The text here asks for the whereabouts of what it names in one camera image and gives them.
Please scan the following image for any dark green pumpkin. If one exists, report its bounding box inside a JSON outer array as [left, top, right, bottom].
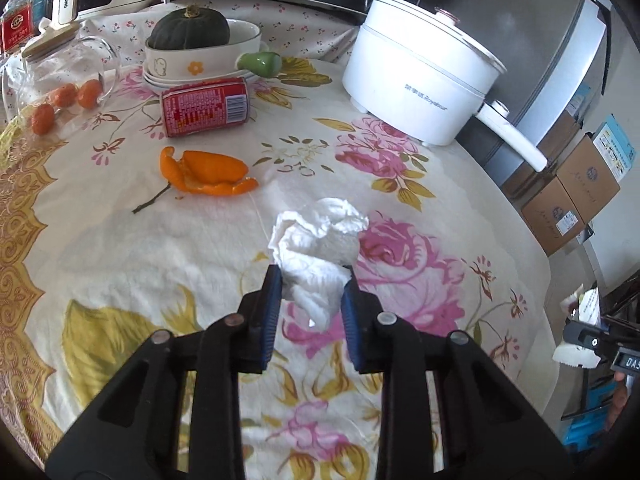
[[148, 5, 231, 52]]

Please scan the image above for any orange peel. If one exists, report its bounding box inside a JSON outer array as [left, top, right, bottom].
[[159, 146, 260, 197]]

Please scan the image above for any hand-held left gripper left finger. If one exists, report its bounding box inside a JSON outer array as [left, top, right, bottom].
[[45, 263, 283, 480]]

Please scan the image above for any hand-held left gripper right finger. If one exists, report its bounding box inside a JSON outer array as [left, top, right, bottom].
[[340, 265, 576, 480]]

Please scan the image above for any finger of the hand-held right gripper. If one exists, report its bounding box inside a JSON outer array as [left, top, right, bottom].
[[562, 320, 640, 356]]

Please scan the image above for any red can with text label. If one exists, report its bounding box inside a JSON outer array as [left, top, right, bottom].
[[161, 78, 251, 139]]

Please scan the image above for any small green ceramic piece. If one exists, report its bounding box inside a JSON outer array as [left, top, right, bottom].
[[236, 51, 283, 79]]

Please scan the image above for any brown cardboard box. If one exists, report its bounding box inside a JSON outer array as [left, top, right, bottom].
[[555, 132, 623, 226], [520, 175, 588, 258]]

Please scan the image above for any red packet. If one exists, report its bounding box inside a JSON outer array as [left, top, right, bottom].
[[0, 0, 36, 56]]

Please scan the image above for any white printed snack wrapper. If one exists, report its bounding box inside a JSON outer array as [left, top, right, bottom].
[[551, 285, 603, 368]]

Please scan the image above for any grey refrigerator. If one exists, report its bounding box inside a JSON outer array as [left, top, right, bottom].
[[445, 0, 613, 186]]

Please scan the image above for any glass jar with wooden lid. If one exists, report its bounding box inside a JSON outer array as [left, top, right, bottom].
[[2, 20, 121, 126]]

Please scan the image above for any blue storage box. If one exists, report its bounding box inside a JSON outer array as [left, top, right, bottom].
[[562, 405, 616, 448]]

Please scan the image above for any white electric cooking pot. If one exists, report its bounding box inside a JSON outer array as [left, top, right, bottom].
[[341, 0, 549, 173]]

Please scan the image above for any floral tablecloth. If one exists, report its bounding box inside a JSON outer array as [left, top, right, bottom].
[[0, 2, 561, 480]]

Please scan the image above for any white tissue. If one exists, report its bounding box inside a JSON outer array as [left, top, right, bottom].
[[267, 197, 371, 328]]

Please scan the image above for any white oval dish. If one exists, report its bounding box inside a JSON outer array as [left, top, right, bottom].
[[144, 18, 263, 81]]

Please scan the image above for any light blue printed box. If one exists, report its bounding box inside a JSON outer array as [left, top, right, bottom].
[[592, 114, 640, 183]]

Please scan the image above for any small orange fruit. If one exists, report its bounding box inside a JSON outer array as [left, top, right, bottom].
[[50, 85, 78, 108], [77, 79, 102, 109], [31, 104, 55, 136]]

